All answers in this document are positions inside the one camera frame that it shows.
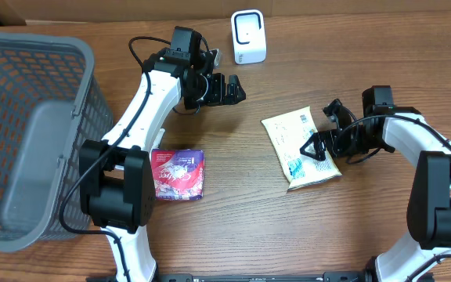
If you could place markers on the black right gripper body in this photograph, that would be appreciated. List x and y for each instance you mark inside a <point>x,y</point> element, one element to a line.
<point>353,141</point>

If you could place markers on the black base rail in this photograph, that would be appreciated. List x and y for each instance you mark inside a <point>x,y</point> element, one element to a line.
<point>249,278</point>

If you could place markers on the grey plastic basket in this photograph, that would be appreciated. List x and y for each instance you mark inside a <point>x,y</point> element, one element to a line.
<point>50,103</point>

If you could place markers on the white gold-capped tube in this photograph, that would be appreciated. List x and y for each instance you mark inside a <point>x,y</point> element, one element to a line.
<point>158,138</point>

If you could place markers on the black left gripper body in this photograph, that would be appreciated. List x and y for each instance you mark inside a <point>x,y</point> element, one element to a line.
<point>207,90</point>

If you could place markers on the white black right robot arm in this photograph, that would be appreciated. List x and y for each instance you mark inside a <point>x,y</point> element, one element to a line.
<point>386,126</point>

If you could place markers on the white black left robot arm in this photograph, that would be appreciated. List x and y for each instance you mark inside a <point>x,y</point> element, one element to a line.
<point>116,184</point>

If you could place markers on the white barcode scanner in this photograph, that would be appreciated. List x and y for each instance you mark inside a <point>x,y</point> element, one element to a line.
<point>249,38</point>

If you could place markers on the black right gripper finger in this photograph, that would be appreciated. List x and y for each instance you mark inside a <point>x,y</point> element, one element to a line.
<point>316,142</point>
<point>315,156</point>

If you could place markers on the red purple snack packet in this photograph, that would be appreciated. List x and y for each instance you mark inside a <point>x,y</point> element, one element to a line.
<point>178,174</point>

